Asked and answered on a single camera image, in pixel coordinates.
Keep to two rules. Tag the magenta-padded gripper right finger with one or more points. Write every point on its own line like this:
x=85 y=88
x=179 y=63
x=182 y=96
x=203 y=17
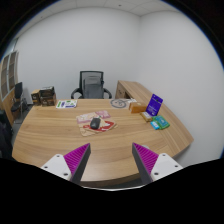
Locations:
x=146 y=159

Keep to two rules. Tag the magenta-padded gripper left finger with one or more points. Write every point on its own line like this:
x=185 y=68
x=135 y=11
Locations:
x=77 y=159

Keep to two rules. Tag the large brown carton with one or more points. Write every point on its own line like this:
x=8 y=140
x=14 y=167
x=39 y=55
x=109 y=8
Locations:
x=48 y=96

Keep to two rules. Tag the black mesh office chair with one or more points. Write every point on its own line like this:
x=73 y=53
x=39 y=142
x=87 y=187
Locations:
x=81 y=80

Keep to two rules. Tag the blue packet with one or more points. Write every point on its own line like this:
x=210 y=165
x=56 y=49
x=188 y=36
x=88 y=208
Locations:
x=155 y=125

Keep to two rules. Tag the purple standing sign card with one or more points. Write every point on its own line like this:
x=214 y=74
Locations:
x=154 y=105

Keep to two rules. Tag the round grey printed disc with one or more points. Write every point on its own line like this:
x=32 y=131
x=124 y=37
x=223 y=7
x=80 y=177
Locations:
x=118 y=103

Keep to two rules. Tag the small black chair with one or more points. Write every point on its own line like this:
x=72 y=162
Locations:
x=18 y=95

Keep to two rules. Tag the cartoon printed mouse pad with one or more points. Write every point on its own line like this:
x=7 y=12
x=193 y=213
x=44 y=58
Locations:
x=85 y=118

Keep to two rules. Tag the low wooden side cabinet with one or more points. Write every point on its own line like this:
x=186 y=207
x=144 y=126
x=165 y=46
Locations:
x=130 y=89

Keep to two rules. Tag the black computer mouse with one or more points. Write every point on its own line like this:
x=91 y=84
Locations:
x=95 y=123

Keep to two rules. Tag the green packet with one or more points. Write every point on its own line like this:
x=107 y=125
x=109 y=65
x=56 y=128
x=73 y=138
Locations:
x=162 y=122

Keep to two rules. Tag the orange-brown box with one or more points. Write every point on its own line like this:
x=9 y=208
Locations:
x=137 y=107

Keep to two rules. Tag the black couch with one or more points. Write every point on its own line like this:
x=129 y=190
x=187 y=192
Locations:
x=5 y=136

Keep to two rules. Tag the wooden shelf unit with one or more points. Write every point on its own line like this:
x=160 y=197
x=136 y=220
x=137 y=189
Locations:
x=7 y=83

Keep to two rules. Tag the small yellowish box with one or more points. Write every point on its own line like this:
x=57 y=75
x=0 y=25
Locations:
x=146 y=116

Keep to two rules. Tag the small brown carton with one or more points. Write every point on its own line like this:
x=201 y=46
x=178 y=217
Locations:
x=35 y=97

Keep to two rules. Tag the grey backpack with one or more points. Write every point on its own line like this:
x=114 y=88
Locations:
x=93 y=87

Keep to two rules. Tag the white sheet with coloured shapes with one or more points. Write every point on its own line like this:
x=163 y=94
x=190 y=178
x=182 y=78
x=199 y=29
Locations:
x=66 y=104

